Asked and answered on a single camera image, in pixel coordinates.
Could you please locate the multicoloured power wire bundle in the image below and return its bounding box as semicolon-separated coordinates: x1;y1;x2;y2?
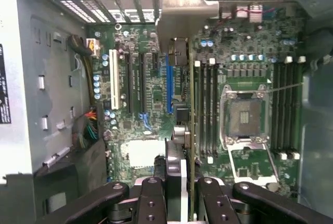
71;104;106;150

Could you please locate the long black expansion slot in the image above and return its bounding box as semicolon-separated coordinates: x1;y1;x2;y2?
124;52;134;114
139;52;146;114

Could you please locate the metal socket cover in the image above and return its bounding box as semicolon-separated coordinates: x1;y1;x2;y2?
226;140;281;192

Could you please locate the black sleeved power wire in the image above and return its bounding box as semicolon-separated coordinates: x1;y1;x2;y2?
68;34;101;105

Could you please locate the grey open PC case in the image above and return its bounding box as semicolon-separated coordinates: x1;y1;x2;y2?
0;0;333;224

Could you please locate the blue expansion slot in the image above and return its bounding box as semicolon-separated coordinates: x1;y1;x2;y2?
165;54;174;115

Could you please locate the silver chipset heatsink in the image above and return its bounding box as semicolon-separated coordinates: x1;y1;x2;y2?
121;139;167;169

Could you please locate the thin metal locking lever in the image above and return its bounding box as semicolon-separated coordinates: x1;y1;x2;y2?
269;82;305;91

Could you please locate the green motherboard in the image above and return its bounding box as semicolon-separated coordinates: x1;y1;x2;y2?
85;0;309;204

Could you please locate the small silver heatsink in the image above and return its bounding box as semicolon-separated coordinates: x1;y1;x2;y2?
248;4;263;24

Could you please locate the black RAM slot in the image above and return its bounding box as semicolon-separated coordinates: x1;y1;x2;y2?
295;56;306;160
204;57;216;164
287;56;300;160
279;56;293;160
271;59;287;160
212;57;221;157

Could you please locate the grey power supply unit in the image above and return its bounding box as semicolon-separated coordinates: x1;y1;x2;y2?
0;0;88;180

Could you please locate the CPU socket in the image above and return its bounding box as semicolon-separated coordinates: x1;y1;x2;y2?
220;83;269;146

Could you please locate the short black expansion slot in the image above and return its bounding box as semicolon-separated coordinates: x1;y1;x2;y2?
152;52;159;77

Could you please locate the black plastic shroud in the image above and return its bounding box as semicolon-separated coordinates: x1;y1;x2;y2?
33;139;109;217

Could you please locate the white expansion slot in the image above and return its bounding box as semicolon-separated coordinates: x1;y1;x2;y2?
109;49;121;110

